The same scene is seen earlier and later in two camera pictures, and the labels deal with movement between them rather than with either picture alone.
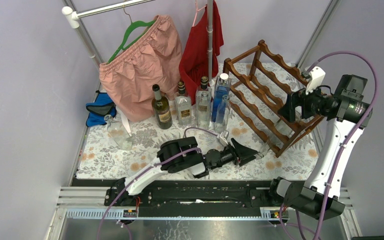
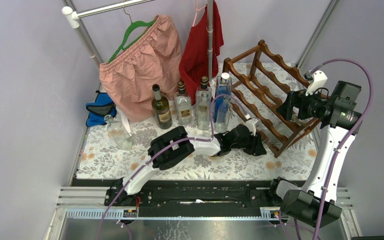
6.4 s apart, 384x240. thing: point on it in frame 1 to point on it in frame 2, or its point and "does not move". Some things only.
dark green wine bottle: x=161 y=109 does not move
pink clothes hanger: x=197 y=10 does not move
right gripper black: x=295 y=99 does not move
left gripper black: x=242 y=152 to x=254 y=145
